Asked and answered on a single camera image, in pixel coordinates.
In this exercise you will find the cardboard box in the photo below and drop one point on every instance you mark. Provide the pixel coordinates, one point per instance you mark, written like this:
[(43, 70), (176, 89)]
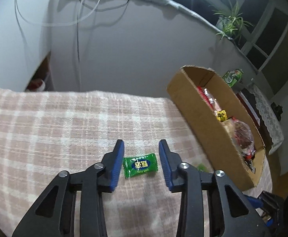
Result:
[(216, 142)]

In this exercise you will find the potted spider plant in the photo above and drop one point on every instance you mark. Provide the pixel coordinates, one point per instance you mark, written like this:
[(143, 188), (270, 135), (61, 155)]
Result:
[(231, 22)]

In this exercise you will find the large bread package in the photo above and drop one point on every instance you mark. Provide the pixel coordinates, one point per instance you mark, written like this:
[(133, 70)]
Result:
[(241, 136)]

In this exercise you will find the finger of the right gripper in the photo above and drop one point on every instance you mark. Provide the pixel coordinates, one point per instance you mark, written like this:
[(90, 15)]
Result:
[(255, 202)]

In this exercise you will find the light green candy wrapper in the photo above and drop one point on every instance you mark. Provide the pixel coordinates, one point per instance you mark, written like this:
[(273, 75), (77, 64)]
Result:
[(202, 168)]

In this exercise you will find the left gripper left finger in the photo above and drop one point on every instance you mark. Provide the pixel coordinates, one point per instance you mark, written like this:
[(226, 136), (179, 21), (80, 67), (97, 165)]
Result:
[(112, 162)]

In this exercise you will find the white lace cloth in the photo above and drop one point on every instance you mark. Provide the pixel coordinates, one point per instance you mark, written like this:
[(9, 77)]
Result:
[(268, 116)]

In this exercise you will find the yellow candy in box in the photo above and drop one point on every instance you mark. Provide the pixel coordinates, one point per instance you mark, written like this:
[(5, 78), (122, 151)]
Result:
[(221, 115)]

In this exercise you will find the red clear snack packet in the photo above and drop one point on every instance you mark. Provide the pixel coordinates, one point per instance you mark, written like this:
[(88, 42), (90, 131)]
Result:
[(208, 98)]

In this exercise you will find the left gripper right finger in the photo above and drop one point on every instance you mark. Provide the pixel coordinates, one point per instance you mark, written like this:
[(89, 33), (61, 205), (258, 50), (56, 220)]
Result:
[(170, 162)]

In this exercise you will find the dark candy red-end packet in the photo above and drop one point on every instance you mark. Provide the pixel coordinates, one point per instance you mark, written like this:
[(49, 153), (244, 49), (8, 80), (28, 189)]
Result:
[(248, 160)]

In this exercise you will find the plaid pink tablecloth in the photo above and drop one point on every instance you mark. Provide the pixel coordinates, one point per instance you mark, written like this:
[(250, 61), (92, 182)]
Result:
[(44, 133)]

